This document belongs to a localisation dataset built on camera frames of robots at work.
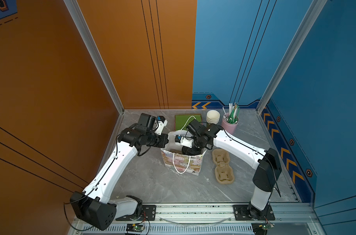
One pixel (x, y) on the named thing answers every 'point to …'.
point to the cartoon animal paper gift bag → (174, 159)
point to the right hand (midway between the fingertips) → (189, 150)
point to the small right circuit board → (261, 228)
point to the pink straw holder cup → (230, 128)
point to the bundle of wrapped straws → (233, 110)
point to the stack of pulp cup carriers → (224, 173)
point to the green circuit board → (134, 227)
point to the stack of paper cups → (212, 116)
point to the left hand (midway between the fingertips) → (168, 139)
